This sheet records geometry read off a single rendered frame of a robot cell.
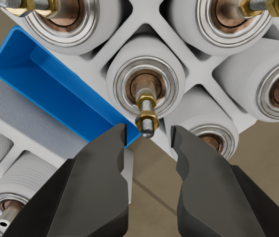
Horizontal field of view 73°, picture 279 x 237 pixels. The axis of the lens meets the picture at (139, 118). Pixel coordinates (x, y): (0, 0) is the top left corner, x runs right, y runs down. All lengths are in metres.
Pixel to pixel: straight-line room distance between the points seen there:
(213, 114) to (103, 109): 0.33
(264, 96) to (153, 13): 0.17
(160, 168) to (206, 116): 0.40
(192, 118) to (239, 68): 0.09
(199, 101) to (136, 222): 0.64
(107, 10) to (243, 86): 0.18
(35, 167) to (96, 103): 0.21
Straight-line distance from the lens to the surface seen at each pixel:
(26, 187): 0.38
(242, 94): 0.27
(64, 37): 0.22
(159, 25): 0.28
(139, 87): 0.20
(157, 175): 0.65
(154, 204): 0.76
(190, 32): 0.22
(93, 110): 0.52
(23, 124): 0.42
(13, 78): 0.45
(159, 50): 0.22
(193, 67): 0.30
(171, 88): 0.22
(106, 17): 0.22
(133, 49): 0.22
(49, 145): 0.41
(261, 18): 0.24
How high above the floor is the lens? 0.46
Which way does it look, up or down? 62 degrees down
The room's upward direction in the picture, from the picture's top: 178 degrees counter-clockwise
